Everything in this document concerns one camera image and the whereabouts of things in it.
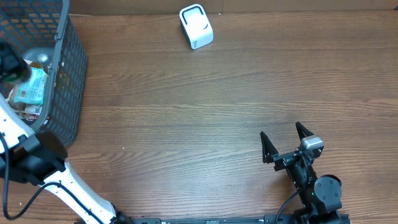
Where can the brown snack pouch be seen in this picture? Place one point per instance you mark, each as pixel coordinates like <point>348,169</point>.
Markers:
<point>10,98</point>

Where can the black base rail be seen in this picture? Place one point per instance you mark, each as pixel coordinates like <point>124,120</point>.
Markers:
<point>205,220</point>

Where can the white barcode scanner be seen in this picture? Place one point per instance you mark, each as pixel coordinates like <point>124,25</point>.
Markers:
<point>196,26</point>

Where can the small white brown wrapper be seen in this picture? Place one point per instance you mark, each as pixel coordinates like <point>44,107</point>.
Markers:
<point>30,113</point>

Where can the yellow liquid bottle grey cap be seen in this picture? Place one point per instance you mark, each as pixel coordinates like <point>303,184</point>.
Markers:
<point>41,55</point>

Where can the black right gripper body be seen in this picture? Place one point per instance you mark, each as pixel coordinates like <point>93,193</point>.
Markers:
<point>298,170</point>

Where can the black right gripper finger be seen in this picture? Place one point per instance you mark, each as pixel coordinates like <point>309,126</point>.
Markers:
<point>302,131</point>
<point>269,152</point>

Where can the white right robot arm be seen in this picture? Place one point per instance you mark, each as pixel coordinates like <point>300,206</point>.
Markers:
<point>316,199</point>

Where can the teal wipes packet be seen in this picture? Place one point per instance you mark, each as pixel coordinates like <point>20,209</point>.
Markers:
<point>32,92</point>

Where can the dark grey plastic basket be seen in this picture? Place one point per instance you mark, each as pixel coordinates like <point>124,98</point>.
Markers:
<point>46,25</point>

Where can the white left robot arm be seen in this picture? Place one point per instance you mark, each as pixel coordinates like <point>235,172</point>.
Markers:
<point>41,159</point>

